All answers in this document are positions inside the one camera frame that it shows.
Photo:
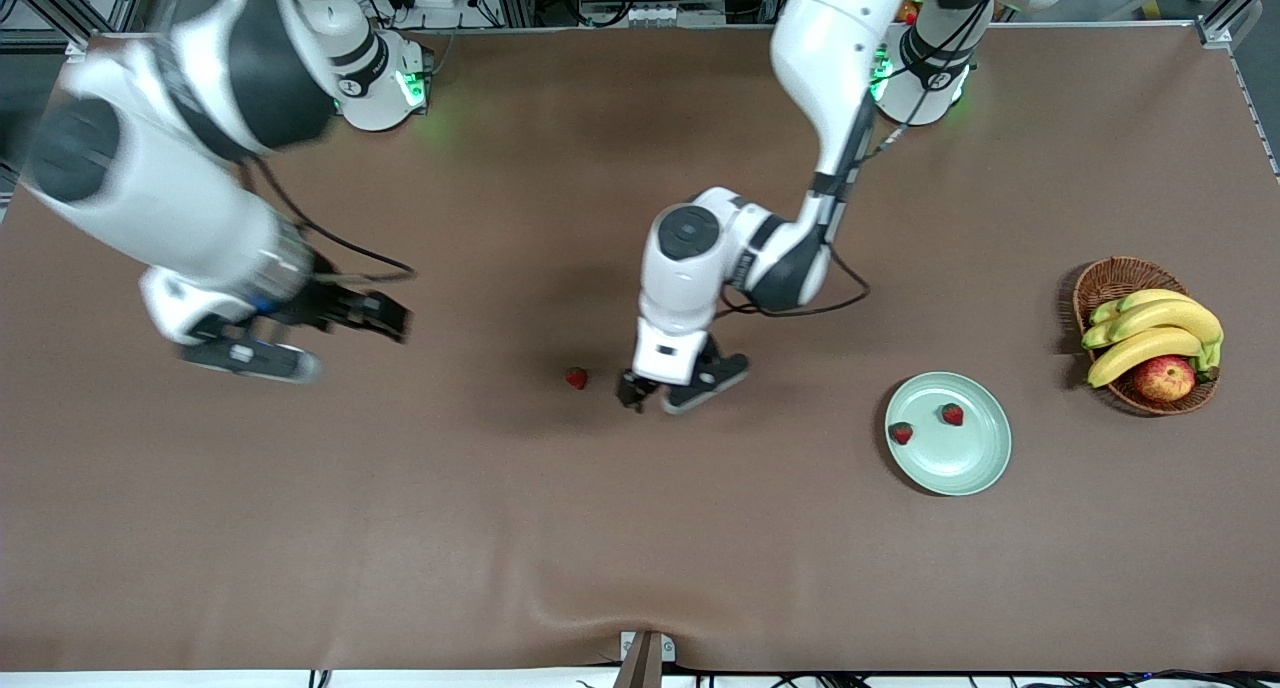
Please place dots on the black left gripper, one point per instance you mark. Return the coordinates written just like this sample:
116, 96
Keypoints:
632, 389

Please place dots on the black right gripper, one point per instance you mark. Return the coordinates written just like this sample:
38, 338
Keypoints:
335, 304

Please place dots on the red strawberry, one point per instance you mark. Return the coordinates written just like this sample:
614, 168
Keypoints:
901, 433
576, 378
952, 414

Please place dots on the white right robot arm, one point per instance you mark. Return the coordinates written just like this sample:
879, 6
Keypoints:
150, 188

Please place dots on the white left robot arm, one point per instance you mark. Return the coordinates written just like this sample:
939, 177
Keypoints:
830, 48

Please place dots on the pale green round plate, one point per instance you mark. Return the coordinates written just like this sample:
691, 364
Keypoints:
948, 463

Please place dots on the brown table mat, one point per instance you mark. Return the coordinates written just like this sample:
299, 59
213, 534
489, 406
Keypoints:
640, 518

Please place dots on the bag of orange buns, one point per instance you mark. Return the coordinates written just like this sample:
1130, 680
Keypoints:
908, 13

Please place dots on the brown wicker basket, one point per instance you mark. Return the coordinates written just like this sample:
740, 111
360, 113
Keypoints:
1115, 278

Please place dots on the red apple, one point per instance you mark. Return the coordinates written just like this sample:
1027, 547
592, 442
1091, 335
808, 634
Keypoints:
1165, 378

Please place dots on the yellow banana bunch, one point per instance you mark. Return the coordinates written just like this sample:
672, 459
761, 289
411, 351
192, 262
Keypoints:
1160, 318

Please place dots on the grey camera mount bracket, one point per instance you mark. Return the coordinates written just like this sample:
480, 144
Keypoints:
645, 668

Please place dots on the aluminium frame profile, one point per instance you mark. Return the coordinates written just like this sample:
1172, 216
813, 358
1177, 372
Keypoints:
1230, 13
70, 18

